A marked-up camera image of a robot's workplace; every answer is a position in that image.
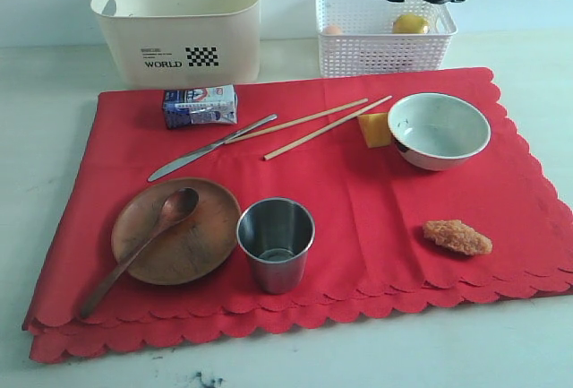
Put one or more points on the silver table knife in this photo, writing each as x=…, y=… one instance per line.
x=180, y=162

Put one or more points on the yellow cheese wedge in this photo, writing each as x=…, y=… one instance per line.
x=375, y=129

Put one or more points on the stainless steel cup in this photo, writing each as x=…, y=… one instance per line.
x=276, y=235

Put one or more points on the red sausage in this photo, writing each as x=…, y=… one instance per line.
x=408, y=65

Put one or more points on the red scalloped tablecloth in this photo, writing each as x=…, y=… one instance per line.
x=369, y=255

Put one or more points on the round wooden plate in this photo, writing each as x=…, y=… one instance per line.
x=188, y=251

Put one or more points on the dark wooden spoon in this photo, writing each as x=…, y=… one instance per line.
x=178, y=206

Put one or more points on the brown egg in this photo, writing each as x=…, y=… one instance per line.
x=332, y=30

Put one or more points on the cream plastic bin WORLD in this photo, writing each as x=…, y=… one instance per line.
x=178, y=44

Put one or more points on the wooden chopstick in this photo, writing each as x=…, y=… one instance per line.
x=298, y=121
x=324, y=129

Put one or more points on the fried chicken nugget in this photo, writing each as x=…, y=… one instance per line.
x=457, y=237

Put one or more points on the upper wooden chopstick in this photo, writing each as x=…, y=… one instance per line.
x=298, y=121

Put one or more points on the yellow lemon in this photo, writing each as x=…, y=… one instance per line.
x=410, y=23

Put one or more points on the lower wooden chopstick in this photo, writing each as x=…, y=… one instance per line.
x=324, y=129

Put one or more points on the white enamel bowl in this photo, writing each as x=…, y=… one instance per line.
x=436, y=131

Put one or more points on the white perforated plastic basket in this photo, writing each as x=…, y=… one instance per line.
x=368, y=46

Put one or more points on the blue white milk carton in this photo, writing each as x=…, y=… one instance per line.
x=200, y=106

